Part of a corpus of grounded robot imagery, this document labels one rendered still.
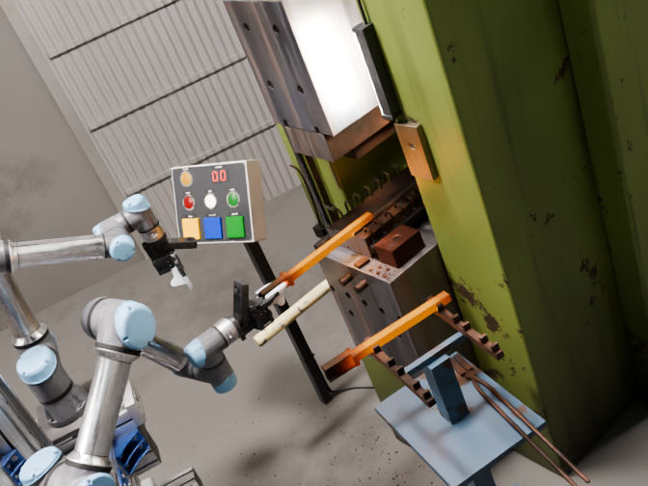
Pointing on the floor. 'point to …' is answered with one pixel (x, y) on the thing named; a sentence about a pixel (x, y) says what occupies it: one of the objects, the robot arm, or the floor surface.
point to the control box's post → (289, 325)
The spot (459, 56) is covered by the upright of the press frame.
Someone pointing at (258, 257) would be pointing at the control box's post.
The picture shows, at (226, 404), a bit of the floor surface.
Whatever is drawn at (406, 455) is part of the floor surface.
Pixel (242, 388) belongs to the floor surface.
